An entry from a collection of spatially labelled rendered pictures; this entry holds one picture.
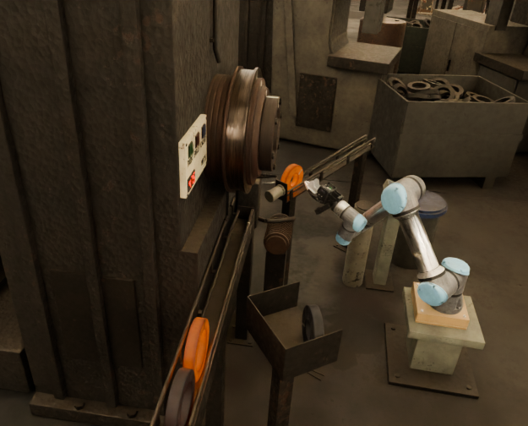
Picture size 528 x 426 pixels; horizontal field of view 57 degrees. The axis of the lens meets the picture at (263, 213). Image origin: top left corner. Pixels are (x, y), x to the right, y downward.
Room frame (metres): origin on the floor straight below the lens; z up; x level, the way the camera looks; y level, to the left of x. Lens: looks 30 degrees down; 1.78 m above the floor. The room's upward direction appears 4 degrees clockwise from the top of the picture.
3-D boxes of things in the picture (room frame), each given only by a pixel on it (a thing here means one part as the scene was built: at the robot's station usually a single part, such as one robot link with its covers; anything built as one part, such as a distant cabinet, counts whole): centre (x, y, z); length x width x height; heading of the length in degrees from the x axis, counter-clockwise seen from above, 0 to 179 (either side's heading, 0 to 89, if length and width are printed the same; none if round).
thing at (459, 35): (5.64, -2.16, 0.55); 1.10 x 0.53 x 1.10; 14
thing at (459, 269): (1.73, -0.84, 0.52); 0.13 x 0.12 x 0.14; 136
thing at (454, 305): (1.74, -0.85, 0.41); 0.15 x 0.15 x 0.10
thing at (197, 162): (1.43, 0.23, 1.15); 0.26 x 0.02 x 0.18; 174
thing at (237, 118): (1.75, 0.09, 1.11); 0.47 x 0.06 x 0.47; 174
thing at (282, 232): (2.07, -0.08, 0.27); 0.22 x 0.13 x 0.53; 174
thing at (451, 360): (1.74, -0.85, 0.13); 0.40 x 0.40 x 0.26; 82
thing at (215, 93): (1.76, 0.17, 1.12); 0.47 x 0.10 x 0.47; 174
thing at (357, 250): (2.33, -0.55, 0.26); 0.12 x 0.12 x 0.52
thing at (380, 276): (2.35, -0.71, 0.31); 0.24 x 0.16 x 0.62; 174
